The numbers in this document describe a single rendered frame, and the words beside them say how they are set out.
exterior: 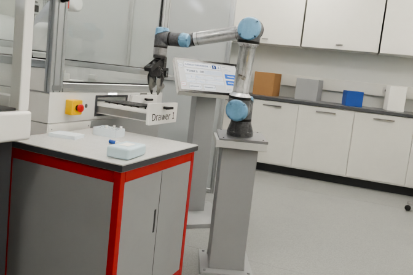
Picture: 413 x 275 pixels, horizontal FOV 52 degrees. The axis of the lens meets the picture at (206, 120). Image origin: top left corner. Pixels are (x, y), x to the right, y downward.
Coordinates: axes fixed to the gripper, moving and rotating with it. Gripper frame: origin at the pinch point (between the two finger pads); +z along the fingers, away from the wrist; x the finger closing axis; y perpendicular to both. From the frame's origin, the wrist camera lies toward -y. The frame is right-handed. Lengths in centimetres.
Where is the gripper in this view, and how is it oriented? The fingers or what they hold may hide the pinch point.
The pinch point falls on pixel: (153, 92)
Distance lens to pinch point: 232.8
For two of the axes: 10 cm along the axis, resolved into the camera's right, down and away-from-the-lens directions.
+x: -9.1, -1.5, 4.0
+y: 4.1, -0.6, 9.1
